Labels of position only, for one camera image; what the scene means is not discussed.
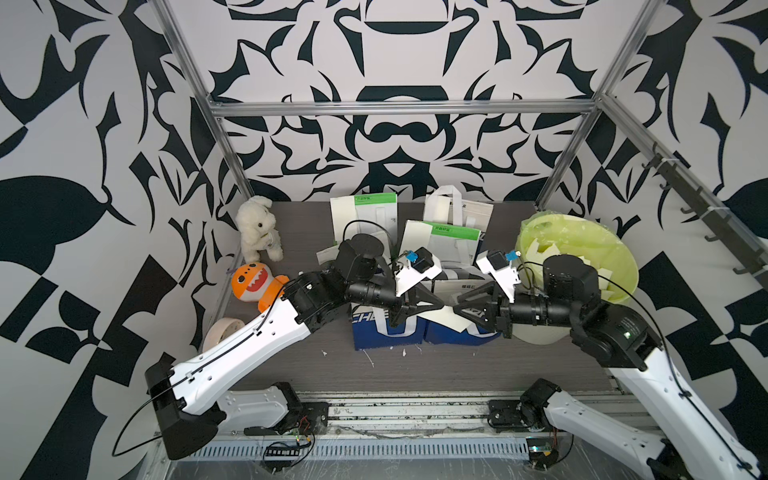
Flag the white receipt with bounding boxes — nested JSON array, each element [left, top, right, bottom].
[[330, 196, 359, 244], [436, 307, 475, 333]]

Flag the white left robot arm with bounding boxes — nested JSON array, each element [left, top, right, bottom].
[[145, 234, 444, 460]]

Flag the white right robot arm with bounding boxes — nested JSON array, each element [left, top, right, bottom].
[[454, 251, 767, 479]]

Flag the blue white front left bag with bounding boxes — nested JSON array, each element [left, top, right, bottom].
[[352, 306, 426, 351]]

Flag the blue white front right bag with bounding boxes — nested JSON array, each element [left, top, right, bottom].
[[424, 266, 505, 347]]

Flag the white round trash bin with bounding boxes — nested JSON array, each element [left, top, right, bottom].
[[506, 263, 571, 346]]

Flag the green white middle bag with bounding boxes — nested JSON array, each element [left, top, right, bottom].
[[400, 220, 481, 267]]

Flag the green white bag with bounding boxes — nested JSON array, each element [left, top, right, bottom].
[[316, 192, 398, 264], [400, 220, 481, 267]]

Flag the green plastic bin liner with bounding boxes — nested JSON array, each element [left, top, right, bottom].
[[515, 211, 639, 304]]

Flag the green white back left bag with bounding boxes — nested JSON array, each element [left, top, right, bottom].
[[316, 192, 398, 264]]

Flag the white blue back right bag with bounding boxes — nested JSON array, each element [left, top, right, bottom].
[[422, 185, 494, 232]]

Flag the torn paper pieces in bin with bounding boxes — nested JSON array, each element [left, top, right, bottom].
[[521, 239, 614, 300]]

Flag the orange plush monster toy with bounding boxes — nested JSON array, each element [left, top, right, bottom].
[[231, 262, 289, 313]]

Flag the white plush rabbit toy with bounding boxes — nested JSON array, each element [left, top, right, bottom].
[[235, 196, 284, 263]]

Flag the white tape roll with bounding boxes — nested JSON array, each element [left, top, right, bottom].
[[200, 317, 245, 353]]

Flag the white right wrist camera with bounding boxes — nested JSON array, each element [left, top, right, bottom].
[[475, 250, 521, 303]]

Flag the black wall hook rail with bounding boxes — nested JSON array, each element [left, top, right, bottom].
[[640, 143, 767, 289]]

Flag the aluminium frame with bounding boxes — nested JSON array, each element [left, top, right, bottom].
[[146, 0, 768, 397]]

